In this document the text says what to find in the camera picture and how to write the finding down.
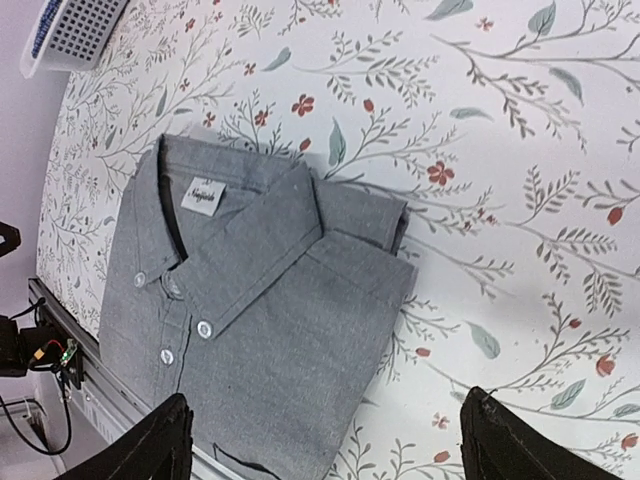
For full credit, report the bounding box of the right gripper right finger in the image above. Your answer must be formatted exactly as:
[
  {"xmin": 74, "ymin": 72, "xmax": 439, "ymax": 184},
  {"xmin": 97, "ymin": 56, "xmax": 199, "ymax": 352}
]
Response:
[{"xmin": 460, "ymin": 386, "xmax": 615, "ymax": 480}]

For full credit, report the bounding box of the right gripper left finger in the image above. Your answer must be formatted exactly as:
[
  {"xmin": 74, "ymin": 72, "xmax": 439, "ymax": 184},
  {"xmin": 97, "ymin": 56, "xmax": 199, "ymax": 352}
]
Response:
[{"xmin": 82, "ymin": 393, "xmax": 193, "ymax": 480}]

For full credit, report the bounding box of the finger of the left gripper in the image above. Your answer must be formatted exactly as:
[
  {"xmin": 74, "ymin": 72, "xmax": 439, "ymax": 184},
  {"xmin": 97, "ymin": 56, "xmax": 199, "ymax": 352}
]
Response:
[{"xmin": 0, "ymin": 222, "xmax": 21, "ymax": 257}]

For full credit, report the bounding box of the white plastic laundry basket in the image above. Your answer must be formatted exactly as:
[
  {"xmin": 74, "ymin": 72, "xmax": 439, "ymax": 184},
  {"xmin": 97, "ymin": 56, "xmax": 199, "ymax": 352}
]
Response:
[{"xmin": 19, "ymin": 0, "xmax": 128, "ymax": 79}]

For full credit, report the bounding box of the blue checked shirt in basket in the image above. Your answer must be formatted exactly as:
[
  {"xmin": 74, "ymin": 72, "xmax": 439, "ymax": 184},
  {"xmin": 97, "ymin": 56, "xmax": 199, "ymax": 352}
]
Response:
[{"xmin": 31, "ymin": 0, "xmax": 62, "ymax": 59}]

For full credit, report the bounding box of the floral patterned tablecloth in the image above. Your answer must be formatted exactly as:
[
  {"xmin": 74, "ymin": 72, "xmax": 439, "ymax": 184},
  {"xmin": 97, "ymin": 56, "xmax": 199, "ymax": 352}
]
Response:
[{"xmin": 37, "ymin": 1, "xmax": 639, "ymax": 479}]

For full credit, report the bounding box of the aluminium front rail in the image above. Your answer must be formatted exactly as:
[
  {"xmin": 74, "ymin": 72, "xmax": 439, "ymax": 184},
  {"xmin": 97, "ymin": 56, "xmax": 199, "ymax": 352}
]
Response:
[{"xmin": 27, "ymin": 277, "xmax": 236, "ymax": 480}]

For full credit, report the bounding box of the grey long sleeve shirt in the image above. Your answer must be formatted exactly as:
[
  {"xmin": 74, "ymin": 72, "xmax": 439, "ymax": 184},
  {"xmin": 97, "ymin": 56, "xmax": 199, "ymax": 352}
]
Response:
[{"xmin": 98, "ymin": 135, "xmax": 416, "ymax": 479}]

